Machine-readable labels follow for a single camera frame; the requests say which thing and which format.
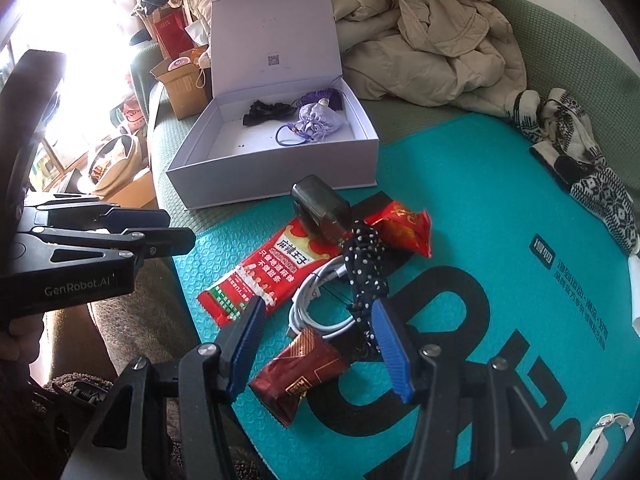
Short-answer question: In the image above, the red box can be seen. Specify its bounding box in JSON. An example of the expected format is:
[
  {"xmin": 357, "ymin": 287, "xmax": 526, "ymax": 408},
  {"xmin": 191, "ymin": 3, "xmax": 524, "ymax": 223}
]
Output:
[{"xmin": 152, "ymin": 15, "xmax": 195, "ymax": 61}]

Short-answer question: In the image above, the brown fuzzy rug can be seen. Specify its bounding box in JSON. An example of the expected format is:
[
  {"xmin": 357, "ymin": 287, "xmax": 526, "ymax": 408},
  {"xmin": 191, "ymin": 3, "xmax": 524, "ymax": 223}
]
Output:
[{"xmin": 30, "ymin": 255, "xmax": 261, "ymax": 480}]

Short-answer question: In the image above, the dark translucent charger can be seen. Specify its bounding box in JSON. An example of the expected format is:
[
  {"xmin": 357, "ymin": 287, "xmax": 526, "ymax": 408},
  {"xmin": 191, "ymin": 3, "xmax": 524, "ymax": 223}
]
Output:
[{"xmin": 291, "ymin": 175, "xmax": 354, "ymax": 244}]

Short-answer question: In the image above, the beige jacket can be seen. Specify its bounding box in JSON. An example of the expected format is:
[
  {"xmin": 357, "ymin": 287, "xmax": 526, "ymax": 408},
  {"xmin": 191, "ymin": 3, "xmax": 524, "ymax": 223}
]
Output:
[{"xmin": 331, "ymin": 0, "xmax": 529, "ymax": 117}]

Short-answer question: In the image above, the purple drawstring sachet pouch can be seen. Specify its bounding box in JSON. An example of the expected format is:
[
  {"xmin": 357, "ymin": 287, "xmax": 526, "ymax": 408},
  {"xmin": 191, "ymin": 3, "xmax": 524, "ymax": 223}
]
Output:
[{"xmin": 276, "ymin": 102, "xmax": 346, "ymax": 148}]

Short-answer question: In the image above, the white cable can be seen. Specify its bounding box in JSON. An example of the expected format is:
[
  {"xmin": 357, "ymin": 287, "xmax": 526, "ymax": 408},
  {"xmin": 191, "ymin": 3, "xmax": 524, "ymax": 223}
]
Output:
[{"xmin": 287, "ymin": 255, "xmax": 375, "ymax": 342}]

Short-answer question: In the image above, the dark red snack packet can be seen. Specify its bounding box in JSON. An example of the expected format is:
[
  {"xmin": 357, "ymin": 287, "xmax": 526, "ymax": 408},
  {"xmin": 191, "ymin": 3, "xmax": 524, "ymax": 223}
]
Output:
[{"xmin": 249, "ymin": 326, "xmax": 349, "ymax": 429}]

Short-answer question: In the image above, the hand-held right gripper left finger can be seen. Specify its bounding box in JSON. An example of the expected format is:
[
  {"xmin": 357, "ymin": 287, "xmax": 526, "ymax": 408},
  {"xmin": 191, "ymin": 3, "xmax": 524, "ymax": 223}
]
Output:
[{"xmin": 65, "ymin": 296, "xmax": 268, "ymax": 480}]

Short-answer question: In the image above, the white folded paper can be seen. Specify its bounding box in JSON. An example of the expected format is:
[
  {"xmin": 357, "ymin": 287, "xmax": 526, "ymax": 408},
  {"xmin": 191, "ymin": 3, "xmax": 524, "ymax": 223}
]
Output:
[{"xmin": 627, "ymin": 255, "xmax": 640, "ymax": 335}]

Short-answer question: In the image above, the brown cardboard box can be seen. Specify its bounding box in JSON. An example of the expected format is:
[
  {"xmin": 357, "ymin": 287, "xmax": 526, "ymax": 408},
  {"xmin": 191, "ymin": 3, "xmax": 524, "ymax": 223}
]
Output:
[{"xmin": 150, "ymin": 45, "xmax": 214, "ymax": 121}]

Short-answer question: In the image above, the red gold candy packet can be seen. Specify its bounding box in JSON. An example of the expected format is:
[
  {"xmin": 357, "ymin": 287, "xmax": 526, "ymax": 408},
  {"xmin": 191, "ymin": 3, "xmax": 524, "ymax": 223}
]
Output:
[{"xmin": 364, "ymin": 201, "xmax": 432, "ymax": 260}]

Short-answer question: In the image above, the black white knit garment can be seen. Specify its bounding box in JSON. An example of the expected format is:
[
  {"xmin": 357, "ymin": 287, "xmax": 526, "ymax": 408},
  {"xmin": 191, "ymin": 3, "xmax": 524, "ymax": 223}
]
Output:
[{"xmin": 505, "ymin": 87, "xmax": 640, "ymax": 257}]

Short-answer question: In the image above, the black hair scrunchie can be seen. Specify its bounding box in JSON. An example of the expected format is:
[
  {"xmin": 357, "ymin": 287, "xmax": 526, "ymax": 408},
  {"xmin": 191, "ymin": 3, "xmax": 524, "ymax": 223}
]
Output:
[{"xmin": 243, "ymin": 101, "xmax": 297, "ymax": 127}]

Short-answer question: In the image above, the white gift box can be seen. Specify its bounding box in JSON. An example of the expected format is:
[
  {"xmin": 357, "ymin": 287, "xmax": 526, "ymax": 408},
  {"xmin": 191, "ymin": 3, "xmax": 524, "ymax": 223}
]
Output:
[{"xmin": 166, "ymin": 0, "xmax": 381, "ymax": 210}]

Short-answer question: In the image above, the white watch strap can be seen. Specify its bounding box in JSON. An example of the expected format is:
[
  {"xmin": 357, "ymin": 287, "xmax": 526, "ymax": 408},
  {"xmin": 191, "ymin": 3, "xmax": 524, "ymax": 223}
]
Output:
[{"xmin": 570, "ymin": 412, "xmax": 636, "ymax": 480}]

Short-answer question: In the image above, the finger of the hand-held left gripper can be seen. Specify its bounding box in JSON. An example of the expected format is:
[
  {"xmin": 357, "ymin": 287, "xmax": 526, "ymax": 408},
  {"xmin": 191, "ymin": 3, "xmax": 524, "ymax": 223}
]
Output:
[
  {"xmin": 22, "ymin": 199, "xmax": 172, "ymax": 234},
  {"xmin": 17, "ymin": 227, "xmax": 197, "ymax": 267}
]

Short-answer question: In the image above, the purple tassel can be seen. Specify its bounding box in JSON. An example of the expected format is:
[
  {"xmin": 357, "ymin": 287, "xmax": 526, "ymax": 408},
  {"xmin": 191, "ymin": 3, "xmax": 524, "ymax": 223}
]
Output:
[{"xmin": 304, "ymin": 87, "xmax": 346, "ymax": 111}]

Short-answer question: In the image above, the black polka-dot hair tie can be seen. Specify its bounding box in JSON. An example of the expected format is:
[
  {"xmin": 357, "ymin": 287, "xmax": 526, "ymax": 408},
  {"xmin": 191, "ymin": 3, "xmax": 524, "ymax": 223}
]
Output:
[{"xmin": 341, "ymin": 220, "xmax": 392, "ymax": 361}]

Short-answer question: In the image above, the person's left hand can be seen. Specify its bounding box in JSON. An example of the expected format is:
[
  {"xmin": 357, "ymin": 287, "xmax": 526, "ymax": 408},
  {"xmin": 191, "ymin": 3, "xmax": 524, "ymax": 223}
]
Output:
[{"xmin": 0, "ymin": 316, "xmax": 46, "ymax": 363}]

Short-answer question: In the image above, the long red snack packet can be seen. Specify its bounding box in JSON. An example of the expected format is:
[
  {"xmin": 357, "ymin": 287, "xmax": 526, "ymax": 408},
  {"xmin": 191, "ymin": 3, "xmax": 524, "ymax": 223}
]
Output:
[{"xmin": 197, "ymin": 217, "xmax": 335, "ymax": 331}]

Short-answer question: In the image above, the beige round bag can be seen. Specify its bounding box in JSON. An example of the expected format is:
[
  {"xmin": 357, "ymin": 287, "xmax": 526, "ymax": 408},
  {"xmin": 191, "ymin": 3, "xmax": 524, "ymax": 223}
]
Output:
[{"xmin": 86, "ymin": 132, "xmax": 152, "ymax": 200}]

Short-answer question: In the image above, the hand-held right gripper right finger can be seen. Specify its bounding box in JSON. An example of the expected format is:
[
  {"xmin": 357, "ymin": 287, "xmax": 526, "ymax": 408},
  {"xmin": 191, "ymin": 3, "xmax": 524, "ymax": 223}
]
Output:
[{"xmin": 371, "ymin": 299, "xmax": 576, "ymax": 480}]

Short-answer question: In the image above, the green sofa cover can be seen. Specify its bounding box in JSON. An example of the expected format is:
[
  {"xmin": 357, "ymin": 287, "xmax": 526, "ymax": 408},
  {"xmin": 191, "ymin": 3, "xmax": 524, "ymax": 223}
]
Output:
[{"xmin": 131, "ymin": 0, "xmax": 640, "ymax": 241}]

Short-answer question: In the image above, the teal printed mat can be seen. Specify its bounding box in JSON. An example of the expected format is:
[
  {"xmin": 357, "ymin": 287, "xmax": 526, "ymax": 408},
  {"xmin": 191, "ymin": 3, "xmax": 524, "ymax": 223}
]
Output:
[{"xmin": 170, "ymin": 112, "xmax": 640, "ymax": 480}]

